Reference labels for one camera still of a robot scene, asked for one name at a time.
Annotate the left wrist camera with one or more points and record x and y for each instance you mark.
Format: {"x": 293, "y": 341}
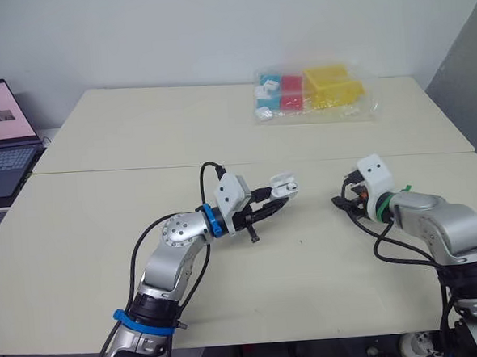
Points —
{"x": 229, "y": 193}

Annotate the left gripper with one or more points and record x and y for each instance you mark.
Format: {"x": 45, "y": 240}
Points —
{"x": 244, "y": 218}

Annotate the red plastic block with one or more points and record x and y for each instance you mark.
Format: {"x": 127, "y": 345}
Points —
{"x": 292, "y": 83}
{"x": 292, "y": 102}

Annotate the white earbud case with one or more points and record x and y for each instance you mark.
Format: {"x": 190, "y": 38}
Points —
{"x": 281, "y": 186}

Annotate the clear plastic bag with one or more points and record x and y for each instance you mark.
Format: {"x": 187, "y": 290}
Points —
{"x": 319, "y": 113}

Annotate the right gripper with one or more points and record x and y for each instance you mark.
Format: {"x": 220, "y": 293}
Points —
{"x": 355, "y": 197}

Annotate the blue plastic block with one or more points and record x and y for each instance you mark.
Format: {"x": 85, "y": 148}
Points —
{"x": 267, "y": 103}
{"x": 262, "y": 79}

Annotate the open laptop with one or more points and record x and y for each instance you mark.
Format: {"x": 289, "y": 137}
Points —
{"x": 1, "y": 132}

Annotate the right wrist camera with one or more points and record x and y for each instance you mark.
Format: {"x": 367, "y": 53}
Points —
{"x": 378, "y": 176}

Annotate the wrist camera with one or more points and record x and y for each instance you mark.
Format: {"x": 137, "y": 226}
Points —
{"x": 229, "y": 193}
{"x": 378, "y": 176}

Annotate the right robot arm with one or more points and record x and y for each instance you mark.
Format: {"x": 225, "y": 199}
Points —
{"x": 447, "y": 222}

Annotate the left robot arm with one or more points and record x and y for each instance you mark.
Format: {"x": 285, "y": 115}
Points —
{"x": 167, "y": 268}

